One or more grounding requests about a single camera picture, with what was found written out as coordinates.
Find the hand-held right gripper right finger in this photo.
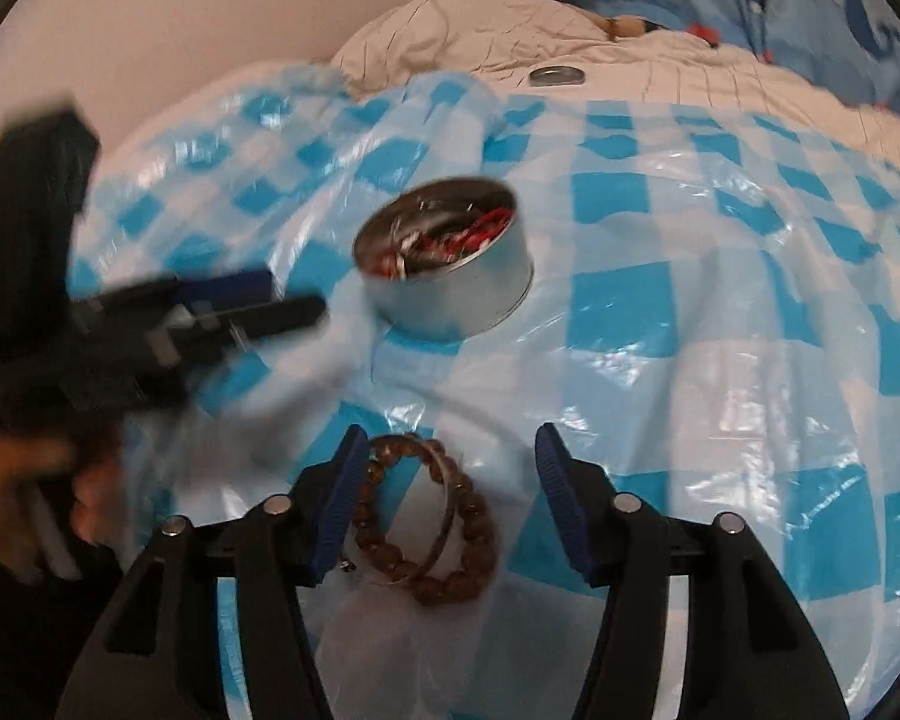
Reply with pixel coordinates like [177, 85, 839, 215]
[532, 421, 848, 720]

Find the blue whale print duvet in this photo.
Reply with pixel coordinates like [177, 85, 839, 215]
[476, 0, 900, 121]

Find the blue white checkered plastic sheet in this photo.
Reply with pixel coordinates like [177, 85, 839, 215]
[67, 64, 900, 720]

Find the white cord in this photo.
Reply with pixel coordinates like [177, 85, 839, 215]
[26, 484, 80, 582]

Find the round metal tin lid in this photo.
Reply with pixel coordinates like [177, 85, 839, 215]
[529, 66, 586, 89]

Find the silver metal bangle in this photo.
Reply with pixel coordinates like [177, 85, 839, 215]
[390, 446, 470, 586]

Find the white quilt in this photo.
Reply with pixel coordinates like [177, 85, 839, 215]
[330, 0, 900, 136]

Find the person's left hand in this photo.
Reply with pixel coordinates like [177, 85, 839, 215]
[0, 424, 125, 586]

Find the brown round bead bracelet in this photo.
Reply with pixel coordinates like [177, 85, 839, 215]
[345, 433, 501, 606]

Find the red cord bracelet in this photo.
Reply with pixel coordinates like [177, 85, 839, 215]
[450, 206, 515, 252]

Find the round metal tin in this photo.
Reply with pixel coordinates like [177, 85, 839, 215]
[351, 176, 535, 342]

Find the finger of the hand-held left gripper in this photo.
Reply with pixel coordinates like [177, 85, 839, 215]
[191, 295, 328, 352]
[169, 268, 275, 312]

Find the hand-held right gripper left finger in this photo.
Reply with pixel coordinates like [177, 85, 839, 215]
[56, 424, 372, 720]

